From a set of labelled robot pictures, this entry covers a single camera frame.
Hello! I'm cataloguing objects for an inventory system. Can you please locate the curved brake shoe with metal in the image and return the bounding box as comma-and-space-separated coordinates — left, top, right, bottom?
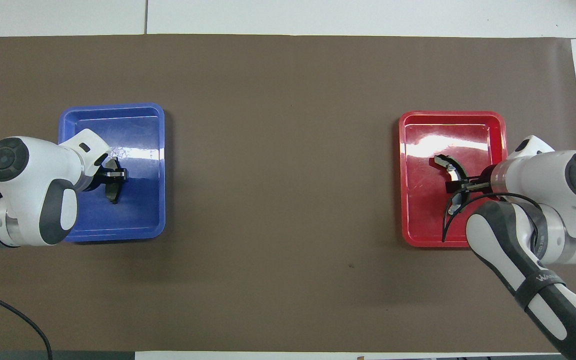
434, 154, 471, 216

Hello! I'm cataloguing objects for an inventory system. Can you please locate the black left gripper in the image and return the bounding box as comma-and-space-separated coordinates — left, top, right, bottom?
85, 164, 129, 193

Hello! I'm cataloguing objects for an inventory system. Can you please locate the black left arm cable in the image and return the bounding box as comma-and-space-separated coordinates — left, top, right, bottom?
0, 287, 53, 360

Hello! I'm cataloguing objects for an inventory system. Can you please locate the blue plastic tray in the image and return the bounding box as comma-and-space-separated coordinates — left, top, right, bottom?
58, 102, 167, 244

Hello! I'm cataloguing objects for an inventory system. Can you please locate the dark grey brake pad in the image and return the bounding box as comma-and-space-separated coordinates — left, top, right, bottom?
103, 157, 128, 205

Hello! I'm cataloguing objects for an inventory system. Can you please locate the brown table mat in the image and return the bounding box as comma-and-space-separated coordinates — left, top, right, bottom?
0, 34, 576, 353

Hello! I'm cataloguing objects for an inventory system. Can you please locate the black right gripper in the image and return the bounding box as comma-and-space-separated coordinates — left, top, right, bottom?
445, 172, 495, 195

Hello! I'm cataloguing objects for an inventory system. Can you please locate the red plastic tray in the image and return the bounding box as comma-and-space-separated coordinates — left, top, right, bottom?
398, 110, 510, 249

